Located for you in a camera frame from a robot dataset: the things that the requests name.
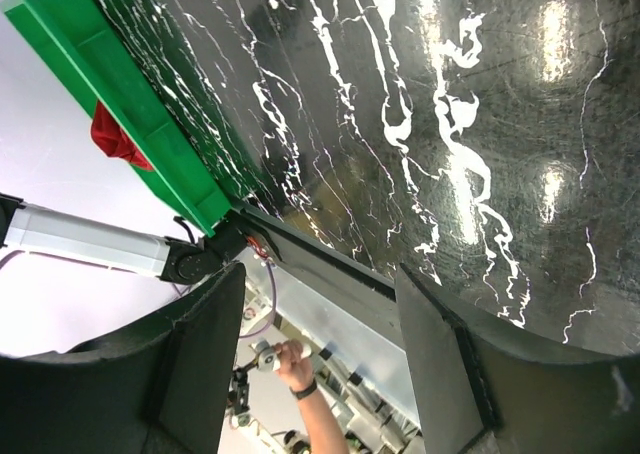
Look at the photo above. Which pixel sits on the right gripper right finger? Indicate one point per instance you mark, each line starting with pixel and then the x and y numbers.
pixel 480 381

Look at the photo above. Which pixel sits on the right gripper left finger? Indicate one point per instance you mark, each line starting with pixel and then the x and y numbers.
pixel 157 385

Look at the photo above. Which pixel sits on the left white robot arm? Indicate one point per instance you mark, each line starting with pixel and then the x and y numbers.
pixel 27 228

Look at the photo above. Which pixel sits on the operator bare forearm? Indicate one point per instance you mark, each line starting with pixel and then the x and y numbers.
pixel 324 432

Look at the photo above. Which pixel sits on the operator bare hand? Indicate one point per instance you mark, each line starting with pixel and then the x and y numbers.
pixel 295 370

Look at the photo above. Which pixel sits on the black wrist watch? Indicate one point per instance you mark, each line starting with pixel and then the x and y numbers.
pixel 304 390

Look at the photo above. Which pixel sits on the red t shirt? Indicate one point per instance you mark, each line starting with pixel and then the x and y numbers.
pixel 113 141

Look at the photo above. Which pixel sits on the green plastic bin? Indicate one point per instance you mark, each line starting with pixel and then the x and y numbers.
pixel 78 45

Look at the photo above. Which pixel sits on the grey teleoperation handle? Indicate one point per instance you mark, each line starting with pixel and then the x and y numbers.
pixel 266 359

